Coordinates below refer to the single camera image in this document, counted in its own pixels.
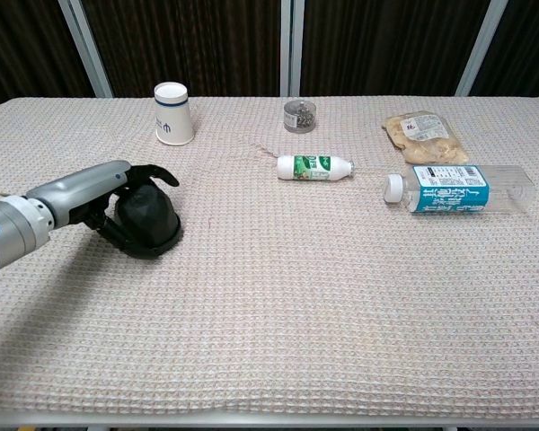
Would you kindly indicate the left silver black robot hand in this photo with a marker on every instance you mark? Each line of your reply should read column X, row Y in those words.
column 81, row 188

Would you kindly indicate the beige waffle-weave tablecloth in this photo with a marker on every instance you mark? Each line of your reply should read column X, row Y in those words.
column 269, row 292

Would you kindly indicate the small white green bottle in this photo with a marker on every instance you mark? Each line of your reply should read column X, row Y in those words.
column 312, row 168

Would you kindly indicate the dark brown partition panel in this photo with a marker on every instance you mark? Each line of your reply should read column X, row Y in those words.
column 525, row 45
column 386, row 45
column 184, row 45
column 22, row 49

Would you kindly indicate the clear water bottle blue label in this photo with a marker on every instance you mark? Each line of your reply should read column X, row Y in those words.
column 449, row 190

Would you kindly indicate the clear jar of binder clips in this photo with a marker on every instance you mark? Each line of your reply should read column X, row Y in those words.
column 299, row 116

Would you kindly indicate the white paper cup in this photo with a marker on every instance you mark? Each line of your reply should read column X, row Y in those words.
column 173, row 119

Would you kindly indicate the clear snack packet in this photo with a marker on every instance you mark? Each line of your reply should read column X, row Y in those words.
column 426, row 139

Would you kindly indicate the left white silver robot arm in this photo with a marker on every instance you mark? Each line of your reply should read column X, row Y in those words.
column 13, row 229

